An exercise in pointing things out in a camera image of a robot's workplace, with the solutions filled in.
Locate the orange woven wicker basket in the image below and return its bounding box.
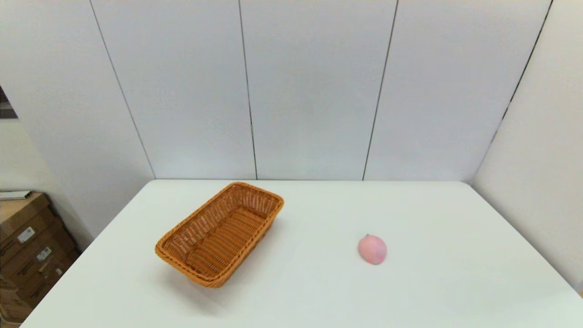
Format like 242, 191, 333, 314
155, 182, 285, 288

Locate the pink peach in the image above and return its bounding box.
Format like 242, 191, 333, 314
358, 234, 388, 265

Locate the cardboard box with white label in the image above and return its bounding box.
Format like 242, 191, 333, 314
0, 192, 64, 253
0, 253, 82, 308
0, 226, 78, 279

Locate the plain cardboard box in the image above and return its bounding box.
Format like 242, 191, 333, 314
0, 287, 35, 325

